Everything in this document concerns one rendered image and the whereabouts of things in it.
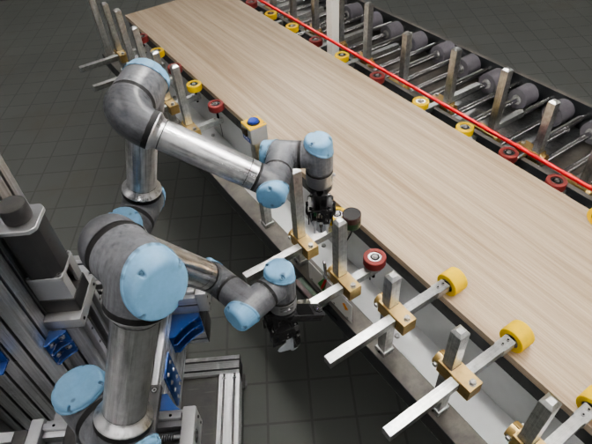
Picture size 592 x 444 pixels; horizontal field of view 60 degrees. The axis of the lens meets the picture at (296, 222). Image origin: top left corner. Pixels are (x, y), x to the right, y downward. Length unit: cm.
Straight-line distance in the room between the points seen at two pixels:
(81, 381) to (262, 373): 146
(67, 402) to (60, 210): 264
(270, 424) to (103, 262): 169
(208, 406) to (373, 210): 108
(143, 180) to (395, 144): 118
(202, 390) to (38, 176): 234
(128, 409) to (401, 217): 123
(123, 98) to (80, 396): 65
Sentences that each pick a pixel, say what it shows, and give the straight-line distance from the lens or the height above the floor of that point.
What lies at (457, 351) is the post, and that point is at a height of 106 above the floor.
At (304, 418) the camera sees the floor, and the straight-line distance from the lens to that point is 246.
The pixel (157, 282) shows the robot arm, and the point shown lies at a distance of 85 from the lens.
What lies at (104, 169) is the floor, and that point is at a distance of 397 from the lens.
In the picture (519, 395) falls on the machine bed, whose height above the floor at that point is 75.
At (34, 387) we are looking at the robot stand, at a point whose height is 105.
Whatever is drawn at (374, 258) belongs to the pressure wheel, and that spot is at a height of 91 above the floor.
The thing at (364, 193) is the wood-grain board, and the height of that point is 90.
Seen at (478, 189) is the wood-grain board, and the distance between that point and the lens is 210.
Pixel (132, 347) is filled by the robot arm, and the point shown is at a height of 148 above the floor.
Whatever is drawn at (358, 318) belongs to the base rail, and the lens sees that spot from 187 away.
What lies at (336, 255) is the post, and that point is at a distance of 168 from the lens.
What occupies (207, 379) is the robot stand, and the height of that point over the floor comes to 21.
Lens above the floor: 224
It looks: 45 degrees down
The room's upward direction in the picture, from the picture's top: 5 degrees counter-clockwise
